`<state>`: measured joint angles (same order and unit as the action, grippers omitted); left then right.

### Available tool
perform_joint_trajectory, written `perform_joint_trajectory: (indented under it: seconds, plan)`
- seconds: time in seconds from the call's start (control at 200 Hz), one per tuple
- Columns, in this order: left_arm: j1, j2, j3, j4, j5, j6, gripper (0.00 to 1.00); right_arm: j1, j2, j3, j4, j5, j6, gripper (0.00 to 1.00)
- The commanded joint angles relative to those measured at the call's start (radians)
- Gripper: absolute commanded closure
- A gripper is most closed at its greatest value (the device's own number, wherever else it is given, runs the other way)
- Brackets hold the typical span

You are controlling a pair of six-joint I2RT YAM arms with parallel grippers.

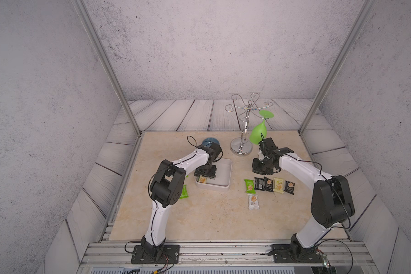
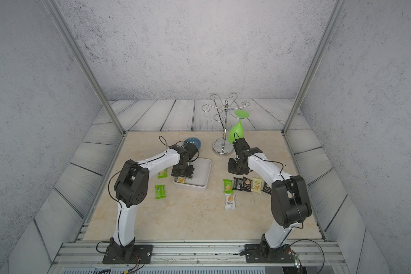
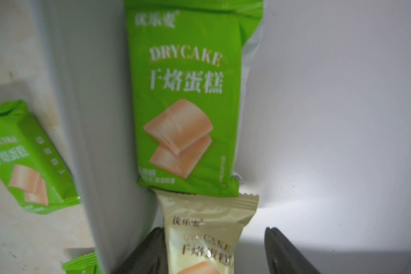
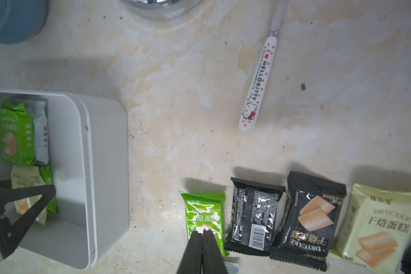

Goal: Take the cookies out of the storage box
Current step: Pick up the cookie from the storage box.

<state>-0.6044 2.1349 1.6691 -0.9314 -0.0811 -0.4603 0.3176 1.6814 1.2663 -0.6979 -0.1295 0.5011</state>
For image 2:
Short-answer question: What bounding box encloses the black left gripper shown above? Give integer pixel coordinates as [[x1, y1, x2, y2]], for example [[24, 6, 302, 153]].
[[174, 163, 196, 179]]

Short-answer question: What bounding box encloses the black cookie packet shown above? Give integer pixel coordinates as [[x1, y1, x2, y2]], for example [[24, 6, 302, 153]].
[[242, 177, 252, 192], [232, 177, 243, 191], [262, 182, 272, 194]]

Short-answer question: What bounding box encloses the green cookie packet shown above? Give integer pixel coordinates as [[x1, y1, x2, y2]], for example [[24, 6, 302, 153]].
[[223, 179, 234, 194], [155, 185, 166, 199]]

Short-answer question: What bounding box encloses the pale yellow cookie packet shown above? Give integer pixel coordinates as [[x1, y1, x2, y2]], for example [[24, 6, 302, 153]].
[[251, 178, 263, 194]]

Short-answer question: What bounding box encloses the white plastic storage box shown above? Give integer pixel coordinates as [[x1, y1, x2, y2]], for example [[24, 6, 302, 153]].
[[174, 158, 212, 192]]

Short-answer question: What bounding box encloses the white cookie packet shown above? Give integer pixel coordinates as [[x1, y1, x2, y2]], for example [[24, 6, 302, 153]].
[[225, 194, 236, 210]]

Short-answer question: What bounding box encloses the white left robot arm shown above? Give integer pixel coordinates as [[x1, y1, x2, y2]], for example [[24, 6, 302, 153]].
[[107, 143, 199, 261]]

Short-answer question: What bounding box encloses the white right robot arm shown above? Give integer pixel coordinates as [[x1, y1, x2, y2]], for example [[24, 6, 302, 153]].
[[228, 137, 312, 260]]

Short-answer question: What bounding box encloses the blue ceramic bowl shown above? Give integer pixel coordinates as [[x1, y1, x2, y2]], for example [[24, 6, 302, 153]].
[[183, 137, 201, 151]]

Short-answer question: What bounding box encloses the chrome wine glass rack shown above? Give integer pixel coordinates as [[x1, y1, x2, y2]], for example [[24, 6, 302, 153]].
[[202, 92, 250, 156]]

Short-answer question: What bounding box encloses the green plastic wine glass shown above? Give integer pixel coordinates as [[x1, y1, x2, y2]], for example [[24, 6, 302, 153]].
[[228, 110, 250, 144]]

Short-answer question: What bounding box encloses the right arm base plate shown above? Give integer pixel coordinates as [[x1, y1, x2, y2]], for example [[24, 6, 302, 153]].
[[239, 243, 295, 264]]

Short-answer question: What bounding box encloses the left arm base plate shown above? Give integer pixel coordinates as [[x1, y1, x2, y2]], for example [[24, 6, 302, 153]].
[[102, 244, 154, 265]]

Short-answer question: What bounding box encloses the aluminium frame rail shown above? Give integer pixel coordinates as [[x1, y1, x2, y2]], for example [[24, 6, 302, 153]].
[[52, 240, 349, 274]]

